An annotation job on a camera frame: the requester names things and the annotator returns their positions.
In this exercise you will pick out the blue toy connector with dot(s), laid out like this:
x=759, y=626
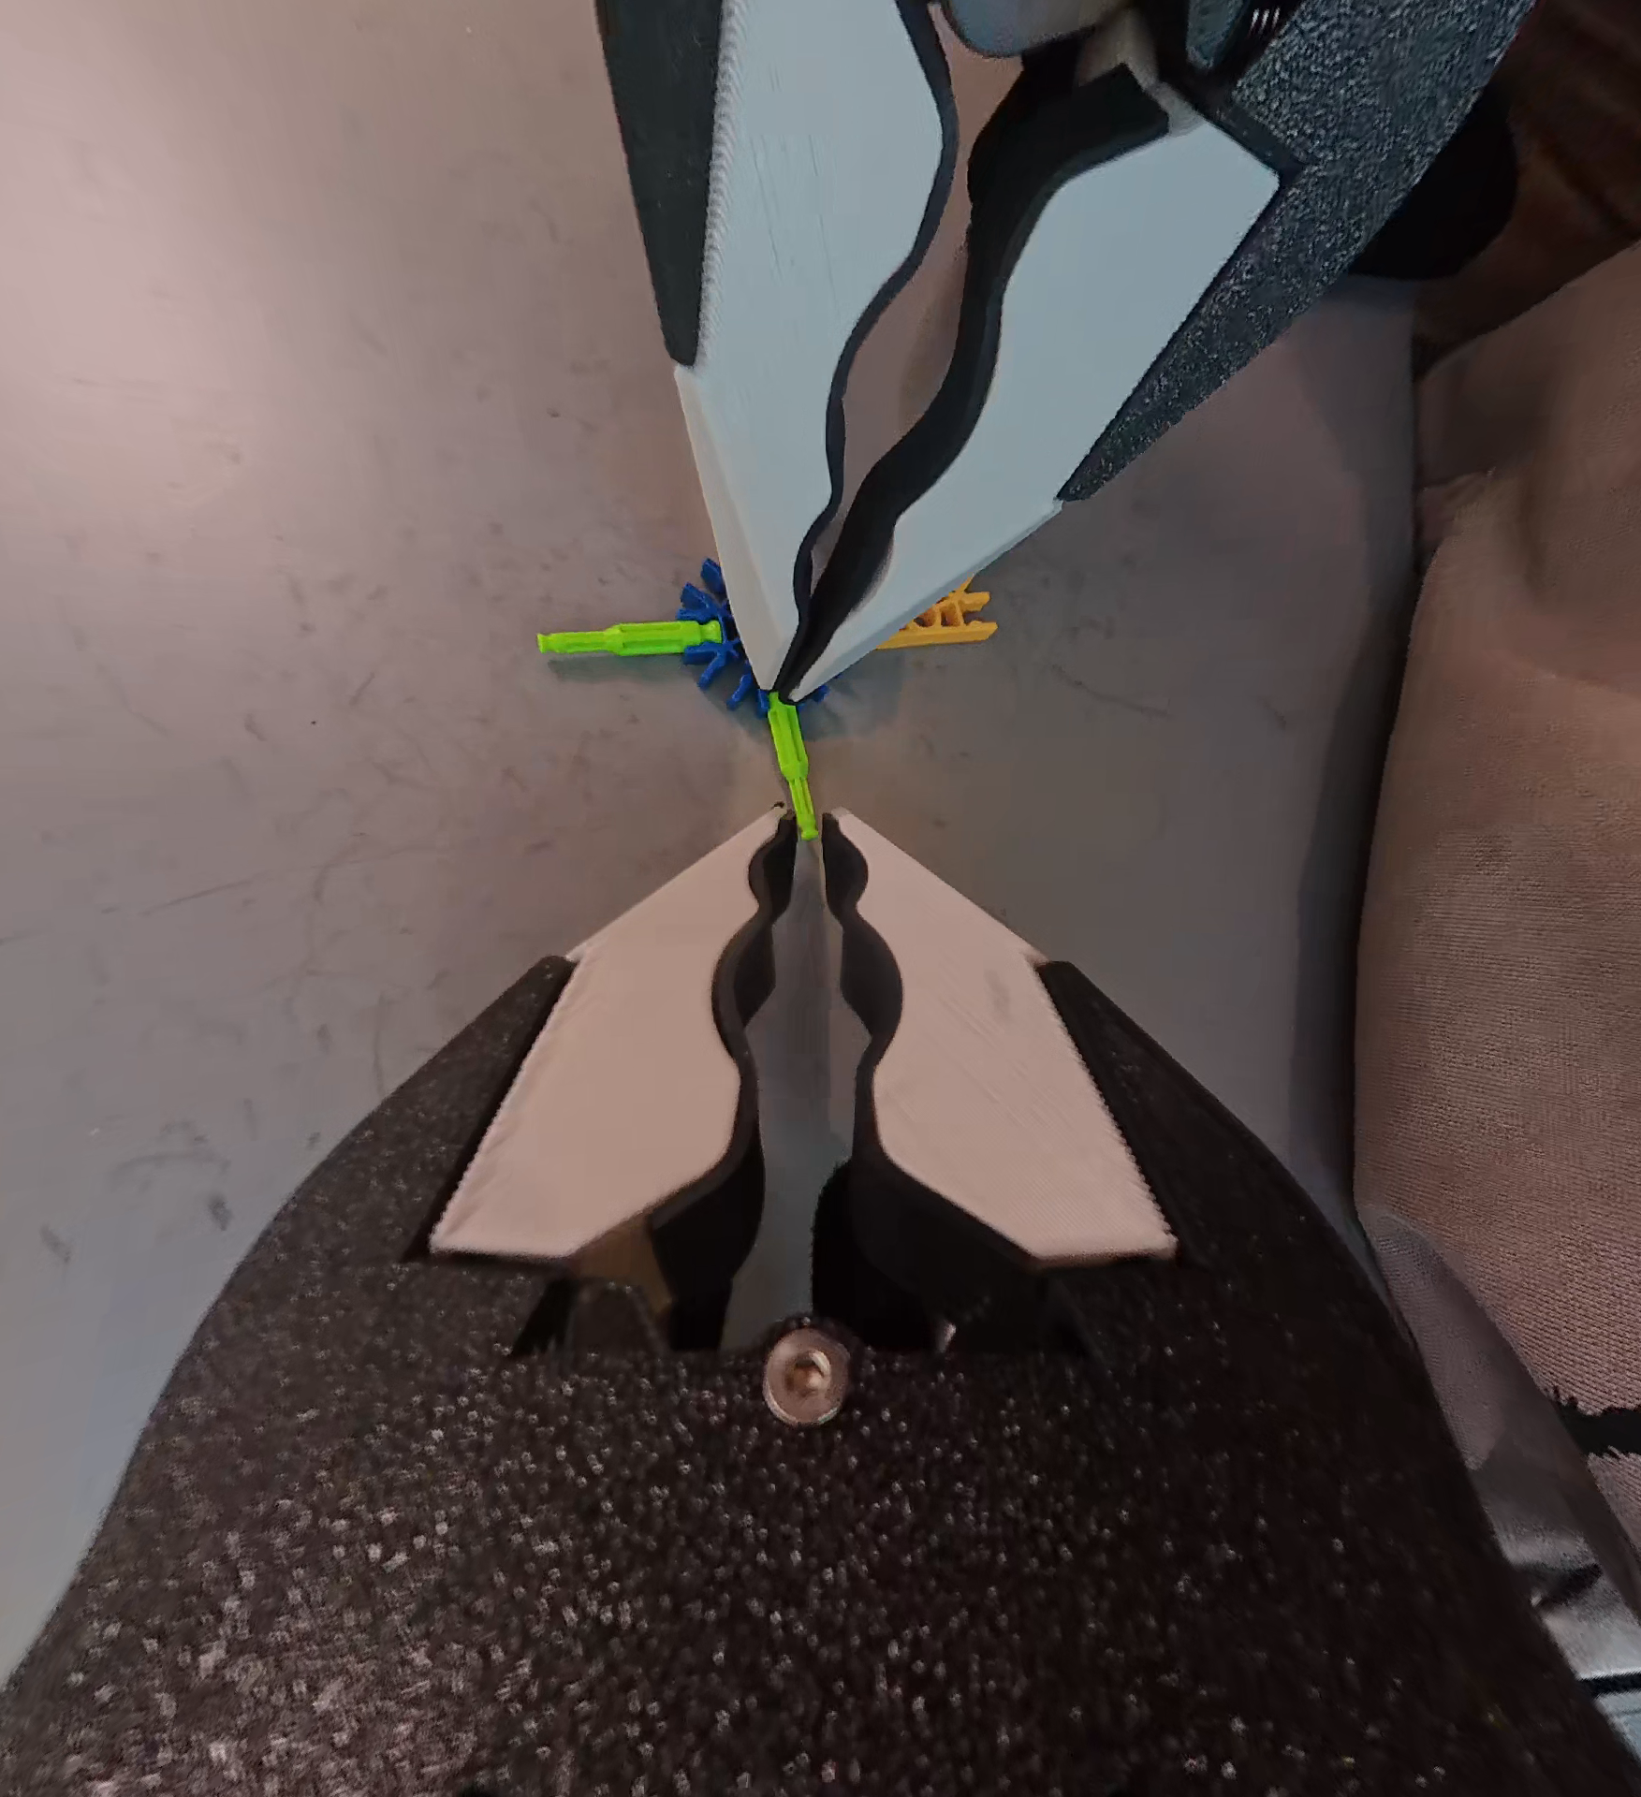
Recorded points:
x=725, y=681

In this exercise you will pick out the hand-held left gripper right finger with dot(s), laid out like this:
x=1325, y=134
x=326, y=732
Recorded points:
x=1002, y=1108

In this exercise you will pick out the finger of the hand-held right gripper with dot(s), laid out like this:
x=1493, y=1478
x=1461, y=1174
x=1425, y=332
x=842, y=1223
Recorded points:
x=1129, y=281
x=806, y=209

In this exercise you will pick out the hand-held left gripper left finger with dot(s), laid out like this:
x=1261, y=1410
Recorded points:
x=594, y=1108

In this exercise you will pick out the light green toy rod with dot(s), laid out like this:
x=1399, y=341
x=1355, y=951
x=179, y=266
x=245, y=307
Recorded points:
x=791, y=743
x=623, y=638

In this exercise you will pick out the grey desk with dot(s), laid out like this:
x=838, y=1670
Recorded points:
x=271, y=560

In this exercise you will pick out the yellow toy connector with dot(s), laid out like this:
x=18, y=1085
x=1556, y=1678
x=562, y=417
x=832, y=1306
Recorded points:
x=963, y=632

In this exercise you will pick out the person's beige sweater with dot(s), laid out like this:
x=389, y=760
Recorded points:
x=1550, y=842

